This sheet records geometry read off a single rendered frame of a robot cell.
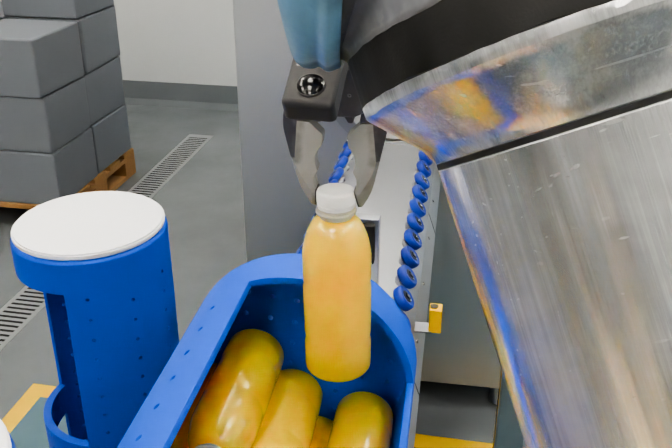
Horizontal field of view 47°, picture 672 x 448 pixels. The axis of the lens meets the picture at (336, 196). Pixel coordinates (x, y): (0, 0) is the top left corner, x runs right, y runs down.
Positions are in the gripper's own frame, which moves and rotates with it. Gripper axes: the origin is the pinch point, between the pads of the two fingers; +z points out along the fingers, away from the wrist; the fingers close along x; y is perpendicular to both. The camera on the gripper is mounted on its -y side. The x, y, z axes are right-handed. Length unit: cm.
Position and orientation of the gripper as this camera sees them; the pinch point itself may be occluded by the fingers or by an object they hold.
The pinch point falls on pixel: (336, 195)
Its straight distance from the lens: 77.9
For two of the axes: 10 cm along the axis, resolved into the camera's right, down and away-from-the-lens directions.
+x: -9.9, -0.6, 1.5
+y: 1.6, -4.1, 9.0
